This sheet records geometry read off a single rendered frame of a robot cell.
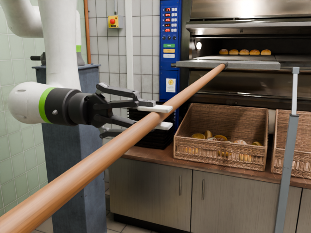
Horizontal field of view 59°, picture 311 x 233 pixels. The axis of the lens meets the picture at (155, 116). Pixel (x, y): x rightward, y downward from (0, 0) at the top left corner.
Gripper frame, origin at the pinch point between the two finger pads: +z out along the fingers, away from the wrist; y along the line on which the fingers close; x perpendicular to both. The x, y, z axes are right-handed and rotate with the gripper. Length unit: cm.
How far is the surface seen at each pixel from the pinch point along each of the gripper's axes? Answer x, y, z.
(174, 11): -152, -30, -44
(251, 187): -96, 69, 21
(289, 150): -92, 41, 37
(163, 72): -151, 14, -52
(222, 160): -102, 58, 3
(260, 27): -142, -19, 16
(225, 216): -95, 91, 7
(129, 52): -153, 0, -82
